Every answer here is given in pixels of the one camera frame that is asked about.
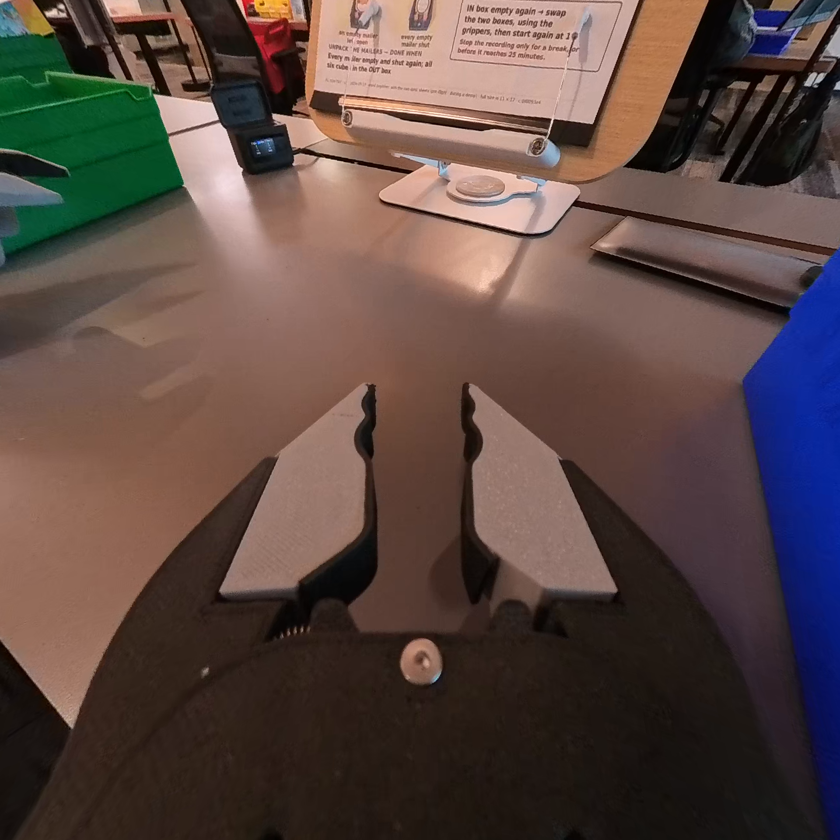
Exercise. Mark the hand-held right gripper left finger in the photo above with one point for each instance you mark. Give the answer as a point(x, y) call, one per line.
point(308, 518)

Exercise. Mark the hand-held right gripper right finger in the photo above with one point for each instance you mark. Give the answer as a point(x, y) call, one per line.
point(531, 518)

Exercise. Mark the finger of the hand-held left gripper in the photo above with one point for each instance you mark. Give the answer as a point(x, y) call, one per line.
point(26, 164)
point(23, 193)

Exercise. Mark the green plastic bin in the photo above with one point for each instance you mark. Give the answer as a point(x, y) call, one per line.
point(33, 59)
point(98, 151)

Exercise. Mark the blue plastic bin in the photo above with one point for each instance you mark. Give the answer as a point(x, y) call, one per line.
point(800, 525)

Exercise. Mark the black electronic device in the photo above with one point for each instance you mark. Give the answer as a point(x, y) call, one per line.
point(262, 148)

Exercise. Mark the red bag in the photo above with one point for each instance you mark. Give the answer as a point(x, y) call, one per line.
point(269, 46)

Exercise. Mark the grey laptop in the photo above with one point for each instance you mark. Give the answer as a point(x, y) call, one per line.
point(689, 256)

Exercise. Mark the small black object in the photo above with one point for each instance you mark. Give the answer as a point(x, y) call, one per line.
point(812, 275)

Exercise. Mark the printed instruction sheet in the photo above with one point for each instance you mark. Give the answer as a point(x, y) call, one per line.
point(499, 79)

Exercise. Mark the black backpack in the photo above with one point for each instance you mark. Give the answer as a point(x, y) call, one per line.
point(787, 144)

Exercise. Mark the wooden office desk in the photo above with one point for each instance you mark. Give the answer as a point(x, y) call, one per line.
point(774, 65)

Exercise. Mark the small blue storage tray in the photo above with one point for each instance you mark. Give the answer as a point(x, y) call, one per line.
point(774, 36)

